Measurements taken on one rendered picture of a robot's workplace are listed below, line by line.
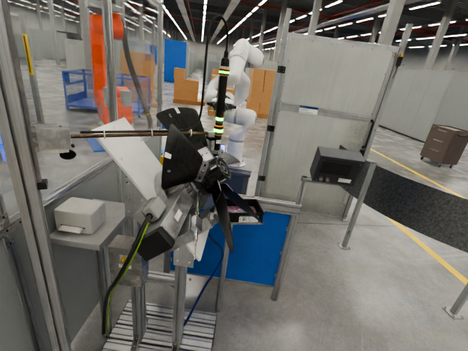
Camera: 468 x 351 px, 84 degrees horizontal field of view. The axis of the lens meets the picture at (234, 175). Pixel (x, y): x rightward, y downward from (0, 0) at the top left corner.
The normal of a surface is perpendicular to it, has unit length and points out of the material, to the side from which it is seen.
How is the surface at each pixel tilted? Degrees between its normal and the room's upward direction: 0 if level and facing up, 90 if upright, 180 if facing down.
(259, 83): 90
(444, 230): 90
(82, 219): 90
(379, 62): 90
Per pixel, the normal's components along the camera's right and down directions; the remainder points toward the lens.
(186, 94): 0.15, 0.41
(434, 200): -0.72, 0.19
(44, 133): 0.51, 0.40
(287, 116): -0.07, 0.39
